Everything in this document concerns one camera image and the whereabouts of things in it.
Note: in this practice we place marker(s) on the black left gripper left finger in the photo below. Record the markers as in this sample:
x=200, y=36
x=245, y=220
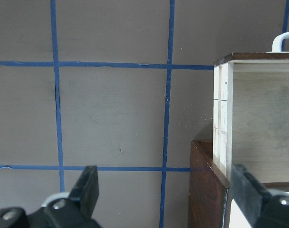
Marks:
x=61, y=210

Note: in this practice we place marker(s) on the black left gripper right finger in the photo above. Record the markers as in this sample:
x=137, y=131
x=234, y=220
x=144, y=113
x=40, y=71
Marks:
x=261, y=206

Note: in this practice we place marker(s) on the light wooden drawer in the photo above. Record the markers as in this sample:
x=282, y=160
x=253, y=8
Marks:
x=251, y=113

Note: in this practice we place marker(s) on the dark brown wooden cabinet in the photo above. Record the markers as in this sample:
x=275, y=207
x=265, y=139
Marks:
x=209, y=190

